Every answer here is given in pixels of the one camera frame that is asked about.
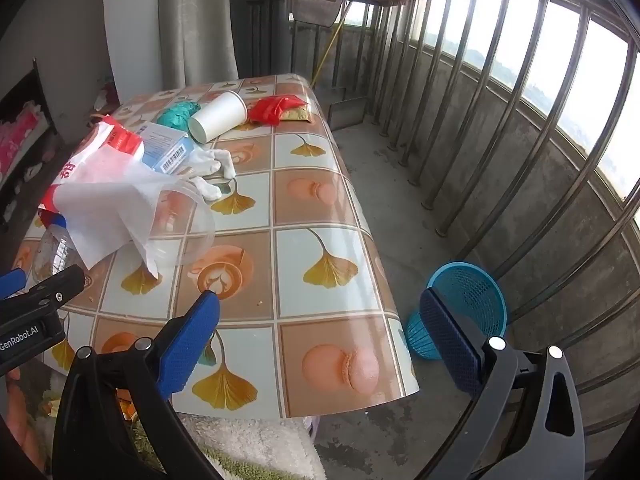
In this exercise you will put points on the clear plastic cup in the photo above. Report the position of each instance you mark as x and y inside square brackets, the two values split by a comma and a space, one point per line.
[190, 220]

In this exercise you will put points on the metal frame box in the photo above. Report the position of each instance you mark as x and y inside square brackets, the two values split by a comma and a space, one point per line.
[345, 112]

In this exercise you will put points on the grey curtain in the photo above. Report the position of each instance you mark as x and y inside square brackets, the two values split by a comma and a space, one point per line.
[195, 20]

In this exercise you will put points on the red and white packaging bag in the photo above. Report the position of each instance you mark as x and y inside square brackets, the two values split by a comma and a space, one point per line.
[120, 140]

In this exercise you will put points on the white cloth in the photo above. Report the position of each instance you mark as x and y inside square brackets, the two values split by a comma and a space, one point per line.
[215, 160]

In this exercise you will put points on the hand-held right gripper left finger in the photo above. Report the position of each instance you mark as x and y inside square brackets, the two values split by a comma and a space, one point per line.
[192, 345]

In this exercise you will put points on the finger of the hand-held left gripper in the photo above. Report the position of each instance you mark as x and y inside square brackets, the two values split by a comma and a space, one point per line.
[12, 281]
[65, 282]

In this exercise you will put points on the blue and white box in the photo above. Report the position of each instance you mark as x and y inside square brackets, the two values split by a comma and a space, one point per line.
[167, 147]

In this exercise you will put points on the white fluffy towel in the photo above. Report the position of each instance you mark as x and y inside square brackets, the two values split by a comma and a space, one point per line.
[260, 445]

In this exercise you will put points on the yellow pole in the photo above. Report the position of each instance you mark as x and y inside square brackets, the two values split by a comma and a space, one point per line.
[325, 55]

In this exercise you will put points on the patterned vinyl tablecloth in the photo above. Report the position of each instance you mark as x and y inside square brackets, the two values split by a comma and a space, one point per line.
[300, 210]

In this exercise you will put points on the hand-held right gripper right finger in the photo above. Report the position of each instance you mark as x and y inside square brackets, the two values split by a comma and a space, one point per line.
[450, 340]

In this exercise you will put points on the grey hanging cloth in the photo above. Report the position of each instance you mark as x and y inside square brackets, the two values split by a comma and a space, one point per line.
[315, 7]

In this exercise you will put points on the plastic bottle blue label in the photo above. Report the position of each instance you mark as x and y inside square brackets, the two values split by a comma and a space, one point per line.
[52, 250]

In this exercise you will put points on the pink printed cloth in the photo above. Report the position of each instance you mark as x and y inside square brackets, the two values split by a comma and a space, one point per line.
[15, 135]

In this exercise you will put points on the dark grey cabinet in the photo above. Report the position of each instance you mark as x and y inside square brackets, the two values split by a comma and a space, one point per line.
[260, 30]

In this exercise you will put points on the teal plastic bag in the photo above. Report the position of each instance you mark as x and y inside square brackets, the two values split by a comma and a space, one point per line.
[175, 112]

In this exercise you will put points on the blue plastic mesh basket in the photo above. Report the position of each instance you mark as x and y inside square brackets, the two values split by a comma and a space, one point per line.
[475, 290]

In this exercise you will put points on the metal balcony railing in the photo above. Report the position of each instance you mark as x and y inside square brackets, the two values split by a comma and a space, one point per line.
[429, 203]

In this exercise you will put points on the red label snack bag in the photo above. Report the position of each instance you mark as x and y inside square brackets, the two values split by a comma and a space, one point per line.
[272, 109]

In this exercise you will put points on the white paper cup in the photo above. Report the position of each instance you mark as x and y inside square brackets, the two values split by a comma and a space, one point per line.
[220, 115]

